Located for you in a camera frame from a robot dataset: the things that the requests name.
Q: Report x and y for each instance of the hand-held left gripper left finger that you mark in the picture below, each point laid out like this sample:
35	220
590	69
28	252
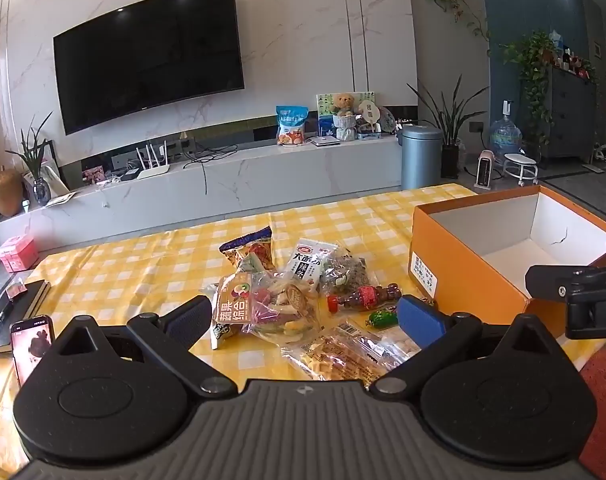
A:
190	320

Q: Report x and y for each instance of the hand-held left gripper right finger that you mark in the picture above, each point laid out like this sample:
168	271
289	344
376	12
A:
420	322

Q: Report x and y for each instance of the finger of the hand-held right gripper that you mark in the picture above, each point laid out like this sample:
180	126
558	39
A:
548	282

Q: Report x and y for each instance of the clear bag of white candies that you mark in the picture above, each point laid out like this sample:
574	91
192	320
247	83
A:
400	345

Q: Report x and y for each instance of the clear peanut bag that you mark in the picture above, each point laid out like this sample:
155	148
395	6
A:
223	335

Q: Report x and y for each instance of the green sausage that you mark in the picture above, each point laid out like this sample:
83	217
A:
383	318

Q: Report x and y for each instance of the dried fruit mix bag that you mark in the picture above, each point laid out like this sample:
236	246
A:
243	300

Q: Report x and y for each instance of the small cola bottle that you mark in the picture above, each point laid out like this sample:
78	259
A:
368	297

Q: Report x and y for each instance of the orange cardboard box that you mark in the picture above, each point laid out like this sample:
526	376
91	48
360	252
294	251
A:
463	270

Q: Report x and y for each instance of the dark nut snack bag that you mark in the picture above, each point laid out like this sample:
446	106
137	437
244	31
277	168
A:
343	272

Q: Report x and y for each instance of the clear biscuit packet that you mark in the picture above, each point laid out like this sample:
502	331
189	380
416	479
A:
333	355

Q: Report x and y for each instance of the blue and orange chips bag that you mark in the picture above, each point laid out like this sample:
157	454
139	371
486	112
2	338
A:
253	250

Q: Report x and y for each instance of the white spicy strip packet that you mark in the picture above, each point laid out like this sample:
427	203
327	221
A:
308	260

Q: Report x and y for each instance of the yellow checked tablecloth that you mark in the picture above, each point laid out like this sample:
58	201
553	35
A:
133	270

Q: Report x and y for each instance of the red textured cushion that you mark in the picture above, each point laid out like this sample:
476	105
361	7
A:
603	400

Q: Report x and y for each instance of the white round stool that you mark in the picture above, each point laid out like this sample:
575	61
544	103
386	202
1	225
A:
520	160

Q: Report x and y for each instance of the small pink heater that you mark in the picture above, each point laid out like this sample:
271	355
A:
487	170

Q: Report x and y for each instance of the grey drawer cabinet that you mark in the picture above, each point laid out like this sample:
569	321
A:
573	115

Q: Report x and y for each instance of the blue water jug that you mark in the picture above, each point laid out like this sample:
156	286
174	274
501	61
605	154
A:
505	135

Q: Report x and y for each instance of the white router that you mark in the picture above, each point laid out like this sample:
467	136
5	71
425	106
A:
153	170

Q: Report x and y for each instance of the potted long-leaf plant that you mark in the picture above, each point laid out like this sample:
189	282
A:
450	155

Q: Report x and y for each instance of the white marble television console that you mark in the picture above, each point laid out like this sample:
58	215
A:
263	175

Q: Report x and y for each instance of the smartphone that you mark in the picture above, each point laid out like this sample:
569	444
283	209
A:
30	350

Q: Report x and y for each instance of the grey-blue trash can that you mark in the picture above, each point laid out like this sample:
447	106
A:
420	157

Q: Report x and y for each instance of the black notebooks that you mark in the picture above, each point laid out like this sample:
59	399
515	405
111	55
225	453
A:
18	305

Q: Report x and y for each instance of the pink box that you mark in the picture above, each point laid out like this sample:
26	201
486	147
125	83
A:
18	254

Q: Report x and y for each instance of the plant in glass vase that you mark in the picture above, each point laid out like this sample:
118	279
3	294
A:
40	192

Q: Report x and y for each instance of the trailing green pothos plant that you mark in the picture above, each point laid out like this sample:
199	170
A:
533	60

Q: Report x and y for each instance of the flat white box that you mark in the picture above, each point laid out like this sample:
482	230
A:
325	141

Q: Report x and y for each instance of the blue snack bag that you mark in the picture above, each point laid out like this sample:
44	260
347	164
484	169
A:
292	127

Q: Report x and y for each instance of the round paper fan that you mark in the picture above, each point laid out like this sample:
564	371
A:
369	110

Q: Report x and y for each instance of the golden brown vase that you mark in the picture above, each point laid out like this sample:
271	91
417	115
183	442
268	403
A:
5	192

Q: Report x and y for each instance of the black flat television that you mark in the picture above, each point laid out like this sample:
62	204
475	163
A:
148	55

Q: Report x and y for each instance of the hanging vine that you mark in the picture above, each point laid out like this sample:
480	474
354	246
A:
453	0

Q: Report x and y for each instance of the small photo frame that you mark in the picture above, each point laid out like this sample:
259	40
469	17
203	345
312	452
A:
93	175

